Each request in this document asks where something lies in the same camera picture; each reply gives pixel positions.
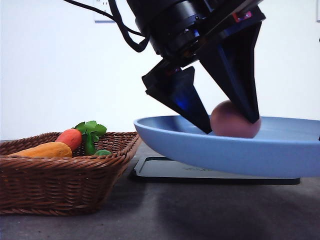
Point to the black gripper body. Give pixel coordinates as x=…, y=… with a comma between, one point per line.
x=179, y=31

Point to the green toy chili pepper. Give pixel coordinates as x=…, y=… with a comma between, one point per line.
x=90, y=147

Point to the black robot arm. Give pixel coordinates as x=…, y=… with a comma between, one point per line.
x=224, y=34

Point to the orange toy carrot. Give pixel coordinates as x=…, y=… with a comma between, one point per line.
x=74, y=136

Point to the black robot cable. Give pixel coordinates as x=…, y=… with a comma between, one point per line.
x=115, y=15

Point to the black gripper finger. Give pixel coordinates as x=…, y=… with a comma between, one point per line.
x=232, y=62
x=175, y=88

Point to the brown wicker basket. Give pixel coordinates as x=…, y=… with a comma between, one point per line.
x=61, y=186

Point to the yellow-orange toy vegetable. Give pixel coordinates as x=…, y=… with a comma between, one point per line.
x=48, y=150

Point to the black tray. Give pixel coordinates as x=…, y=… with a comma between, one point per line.
x=169, y=169

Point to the blue plate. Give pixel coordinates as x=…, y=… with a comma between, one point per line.
x=284, y=146

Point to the white wall socket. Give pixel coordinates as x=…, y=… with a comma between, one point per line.
x=101, y=18

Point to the brown egg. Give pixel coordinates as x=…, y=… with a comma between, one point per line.
x=226, y=121

